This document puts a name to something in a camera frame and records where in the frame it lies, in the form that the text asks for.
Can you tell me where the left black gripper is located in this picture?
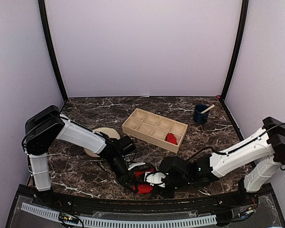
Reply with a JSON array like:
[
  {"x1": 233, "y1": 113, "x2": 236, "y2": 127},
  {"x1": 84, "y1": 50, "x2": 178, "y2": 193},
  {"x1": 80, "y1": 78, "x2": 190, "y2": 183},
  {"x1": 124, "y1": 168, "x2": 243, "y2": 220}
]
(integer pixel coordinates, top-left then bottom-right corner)
[{"x1": 106, "y1": 155, "x2": 138, "y2": 193}]

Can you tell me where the red santa sock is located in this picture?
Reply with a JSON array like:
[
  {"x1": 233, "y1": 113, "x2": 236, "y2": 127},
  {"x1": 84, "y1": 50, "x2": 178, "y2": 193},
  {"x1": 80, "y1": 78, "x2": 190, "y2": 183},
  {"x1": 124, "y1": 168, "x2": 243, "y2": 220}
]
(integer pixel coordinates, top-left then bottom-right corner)
[
  {"x1": 134, "y1": 168, "x2": 154, "y2": 194},
  {"x1": 165, "y1": 133, "x2": 178, "y2": 145}
]

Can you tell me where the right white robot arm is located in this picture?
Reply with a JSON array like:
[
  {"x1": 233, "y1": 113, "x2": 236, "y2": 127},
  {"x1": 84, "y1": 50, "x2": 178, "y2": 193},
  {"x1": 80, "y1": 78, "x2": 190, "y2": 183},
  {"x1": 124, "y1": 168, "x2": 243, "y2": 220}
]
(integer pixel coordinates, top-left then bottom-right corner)
[{"x1": 153, "y1": 117, "x2": 285, "y2": 206}]

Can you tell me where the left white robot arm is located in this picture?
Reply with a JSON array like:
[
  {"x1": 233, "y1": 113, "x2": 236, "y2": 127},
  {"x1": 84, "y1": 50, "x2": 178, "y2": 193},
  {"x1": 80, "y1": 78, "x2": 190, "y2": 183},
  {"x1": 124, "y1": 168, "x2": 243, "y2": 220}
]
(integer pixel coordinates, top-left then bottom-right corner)
[{"x1": 21, "y1": 105, "x2": 138, "y2": 207}]

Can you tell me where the round painted wooden plate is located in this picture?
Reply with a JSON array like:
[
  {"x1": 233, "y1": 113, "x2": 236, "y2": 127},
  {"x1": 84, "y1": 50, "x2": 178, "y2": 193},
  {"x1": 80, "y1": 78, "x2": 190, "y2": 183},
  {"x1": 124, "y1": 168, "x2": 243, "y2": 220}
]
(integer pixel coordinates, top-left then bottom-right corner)
[{"x1": 84, "y1": 127, "x2": 121, "y2": 158}]

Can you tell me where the wooden compartment tray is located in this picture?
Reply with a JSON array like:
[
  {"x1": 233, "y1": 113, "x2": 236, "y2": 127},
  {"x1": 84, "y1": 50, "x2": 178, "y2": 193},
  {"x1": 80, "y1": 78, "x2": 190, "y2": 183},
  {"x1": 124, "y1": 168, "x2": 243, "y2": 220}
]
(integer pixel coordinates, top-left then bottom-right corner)
[{"x1": 122, "y1": 108, "x2": 188, "y2": 153}]

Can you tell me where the dark blue enamel mug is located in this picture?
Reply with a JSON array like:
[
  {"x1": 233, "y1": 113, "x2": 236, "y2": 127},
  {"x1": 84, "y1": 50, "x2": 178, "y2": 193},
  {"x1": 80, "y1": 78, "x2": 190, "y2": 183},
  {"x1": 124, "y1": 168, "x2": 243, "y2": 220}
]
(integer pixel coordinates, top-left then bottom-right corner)
[{"x1": 193, "y1": 104, "x2": 209, "y2": 124}]

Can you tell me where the wooden stick in mug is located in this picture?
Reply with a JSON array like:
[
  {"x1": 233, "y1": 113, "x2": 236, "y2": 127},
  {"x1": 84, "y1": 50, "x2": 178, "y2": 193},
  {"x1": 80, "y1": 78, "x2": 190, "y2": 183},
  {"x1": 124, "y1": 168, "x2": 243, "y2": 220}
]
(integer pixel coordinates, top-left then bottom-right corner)
[{"x1": 201, "y1": 104, "x2": 215, "y2": 114}]

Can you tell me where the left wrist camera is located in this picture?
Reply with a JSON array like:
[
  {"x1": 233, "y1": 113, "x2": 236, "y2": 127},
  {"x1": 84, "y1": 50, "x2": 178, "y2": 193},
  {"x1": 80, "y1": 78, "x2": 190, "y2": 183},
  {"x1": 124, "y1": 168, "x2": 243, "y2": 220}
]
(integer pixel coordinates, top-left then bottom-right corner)
[{"x1": 128, "y1": 162, "x2": 154, "y2": 171}]

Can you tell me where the white slotted cable duct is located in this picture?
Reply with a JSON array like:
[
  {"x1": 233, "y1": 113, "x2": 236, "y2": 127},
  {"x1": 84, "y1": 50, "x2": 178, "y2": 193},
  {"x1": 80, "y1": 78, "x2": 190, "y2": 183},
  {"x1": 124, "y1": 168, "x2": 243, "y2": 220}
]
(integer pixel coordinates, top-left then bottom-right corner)
[{"x1": 20, "y1": 202, "x2": 217, "y2": 228}]

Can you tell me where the black front table rail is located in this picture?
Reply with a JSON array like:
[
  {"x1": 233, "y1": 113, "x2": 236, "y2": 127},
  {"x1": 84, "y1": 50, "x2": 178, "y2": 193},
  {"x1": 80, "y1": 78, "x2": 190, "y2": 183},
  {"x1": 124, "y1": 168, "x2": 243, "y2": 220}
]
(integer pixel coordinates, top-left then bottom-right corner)
[{"x1": 46, "y1": 191, "x2": 237, "y2": 213}]

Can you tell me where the right black frame post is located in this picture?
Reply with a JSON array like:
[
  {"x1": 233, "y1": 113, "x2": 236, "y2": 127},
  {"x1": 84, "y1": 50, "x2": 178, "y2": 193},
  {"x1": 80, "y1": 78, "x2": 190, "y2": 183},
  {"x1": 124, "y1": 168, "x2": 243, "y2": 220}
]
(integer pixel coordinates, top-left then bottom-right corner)
[{"x1": 220, "y1": 0, "x2": 249, "y2": 103}]

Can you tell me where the black frame post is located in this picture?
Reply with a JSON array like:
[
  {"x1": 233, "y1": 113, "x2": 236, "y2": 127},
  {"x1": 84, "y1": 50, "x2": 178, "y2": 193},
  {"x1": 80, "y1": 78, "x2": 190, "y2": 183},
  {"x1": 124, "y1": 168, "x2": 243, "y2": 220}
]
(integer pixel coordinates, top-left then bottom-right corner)
[
  {"x1": 220, "y1": 0, "x2": 249, "y2": 103},
  {"x1": 38, "y1": 0, "x2": 68, "y2": 103}
]

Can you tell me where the left black frame post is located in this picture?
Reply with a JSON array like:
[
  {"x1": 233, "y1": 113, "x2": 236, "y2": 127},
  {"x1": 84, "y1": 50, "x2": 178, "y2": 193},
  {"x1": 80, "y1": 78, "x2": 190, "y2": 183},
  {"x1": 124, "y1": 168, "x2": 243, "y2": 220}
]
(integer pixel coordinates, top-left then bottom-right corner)
[{"x1": 38, "y1": 0, "x2": 68, "y2": 103}]

